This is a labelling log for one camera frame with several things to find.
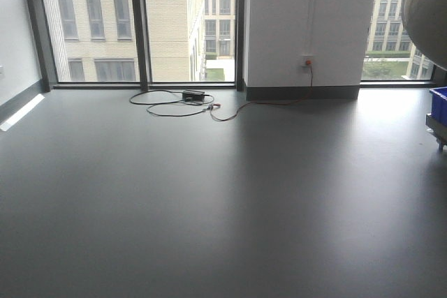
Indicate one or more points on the white wall socket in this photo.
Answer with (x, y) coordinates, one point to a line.
(307, 63)

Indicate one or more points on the dark window frame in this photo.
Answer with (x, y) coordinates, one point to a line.
(254, 46)

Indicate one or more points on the white plastic trash bin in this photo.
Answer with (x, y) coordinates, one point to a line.
(425, 22)

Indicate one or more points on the blue crate on cart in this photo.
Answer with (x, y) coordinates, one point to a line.
(439, 105)

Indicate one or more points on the black power adapter box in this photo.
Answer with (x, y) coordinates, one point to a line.
(193, 96)

